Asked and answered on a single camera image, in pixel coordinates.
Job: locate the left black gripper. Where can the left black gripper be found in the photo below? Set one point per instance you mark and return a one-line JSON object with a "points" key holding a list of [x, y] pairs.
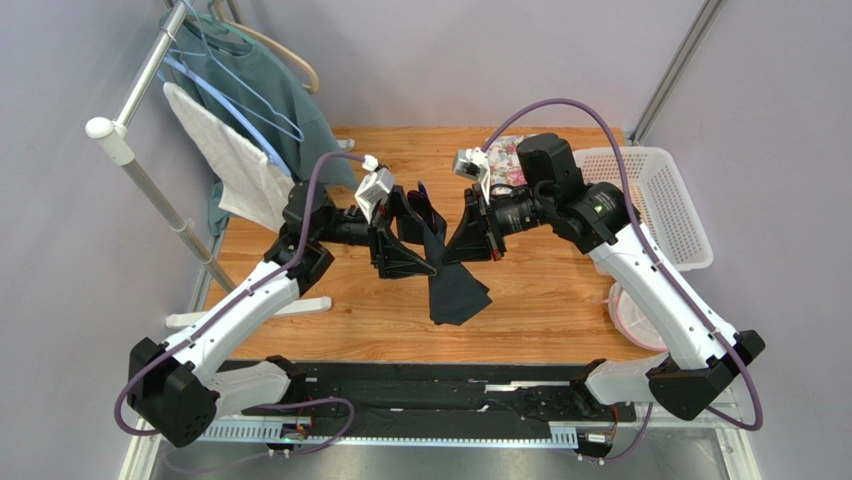
{"points": [[392, 259]]}

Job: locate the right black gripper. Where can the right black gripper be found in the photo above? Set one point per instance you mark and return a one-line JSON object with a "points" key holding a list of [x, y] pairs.
{"points": [[482, 222]]}

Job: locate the black paper napkin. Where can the black paper napkin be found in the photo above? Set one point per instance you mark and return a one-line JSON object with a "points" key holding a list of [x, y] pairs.
{"points": [[455, 295]]}

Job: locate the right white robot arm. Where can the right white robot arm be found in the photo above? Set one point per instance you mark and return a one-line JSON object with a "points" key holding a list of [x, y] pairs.
{"points": [[703, 353]]}

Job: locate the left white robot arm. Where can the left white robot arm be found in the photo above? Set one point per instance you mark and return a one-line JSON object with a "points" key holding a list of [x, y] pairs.
{"points": [[177, 385]]}

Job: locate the floral tray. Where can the floral tray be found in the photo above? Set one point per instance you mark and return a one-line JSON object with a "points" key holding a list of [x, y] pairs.
{"points": [[505, 167]]}

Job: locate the white towel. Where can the white towel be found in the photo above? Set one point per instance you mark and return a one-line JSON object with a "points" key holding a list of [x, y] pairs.
{"points": [[253, 187]]}

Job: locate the blue hanger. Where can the blue hanger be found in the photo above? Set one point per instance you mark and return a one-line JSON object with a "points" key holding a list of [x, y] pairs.
{"points": [[242, 84]]}

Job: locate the pink rimmed mesh cover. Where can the pink rimmed mesh cover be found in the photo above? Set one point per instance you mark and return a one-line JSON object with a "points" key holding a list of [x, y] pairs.
{"points": [[631, 322]]}

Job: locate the wooden hanger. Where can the wooden hanger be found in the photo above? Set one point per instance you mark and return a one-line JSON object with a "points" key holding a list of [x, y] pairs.
{"points": [[228, 13]]}

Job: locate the white plastic basket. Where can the white plastic basket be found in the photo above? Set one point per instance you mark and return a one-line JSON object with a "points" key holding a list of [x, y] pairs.
{"points": [[665, 205]]}

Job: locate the teal shirt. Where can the teal shirt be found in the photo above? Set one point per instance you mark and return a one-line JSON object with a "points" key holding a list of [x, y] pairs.
{"points": [[336, 172]]}

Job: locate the silver clothes rack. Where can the silver clothes rack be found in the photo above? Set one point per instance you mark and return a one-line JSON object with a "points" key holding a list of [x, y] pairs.
{"points": [[134, 270]]}

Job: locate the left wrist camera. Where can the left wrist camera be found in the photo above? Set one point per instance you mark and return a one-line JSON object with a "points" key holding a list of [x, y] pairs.
{"points": [[375, 187]]}

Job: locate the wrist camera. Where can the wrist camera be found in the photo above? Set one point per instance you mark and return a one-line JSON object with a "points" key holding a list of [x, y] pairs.
{"points": [[375, 187], [473, 164]]}

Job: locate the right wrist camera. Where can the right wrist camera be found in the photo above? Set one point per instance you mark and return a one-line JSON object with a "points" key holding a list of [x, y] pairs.
{"points": [[473, 164]]}

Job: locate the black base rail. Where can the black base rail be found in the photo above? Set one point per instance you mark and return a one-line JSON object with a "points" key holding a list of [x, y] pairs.
{"points": [[449, 401]]}

